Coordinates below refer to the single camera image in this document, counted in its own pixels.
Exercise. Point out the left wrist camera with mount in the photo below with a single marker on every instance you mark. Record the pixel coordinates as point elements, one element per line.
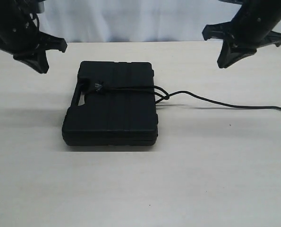
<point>37,6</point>

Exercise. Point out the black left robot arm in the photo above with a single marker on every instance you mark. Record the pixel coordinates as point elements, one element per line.
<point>17,19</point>

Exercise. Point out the black plastic carrying case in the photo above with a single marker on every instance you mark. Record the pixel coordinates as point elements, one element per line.
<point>113,104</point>

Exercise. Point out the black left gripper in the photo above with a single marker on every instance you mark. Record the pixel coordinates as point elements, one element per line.
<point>31,50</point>

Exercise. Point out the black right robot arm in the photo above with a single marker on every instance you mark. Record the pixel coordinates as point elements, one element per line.
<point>250,29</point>

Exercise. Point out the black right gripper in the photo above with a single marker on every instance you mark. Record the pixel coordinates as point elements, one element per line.
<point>238,43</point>

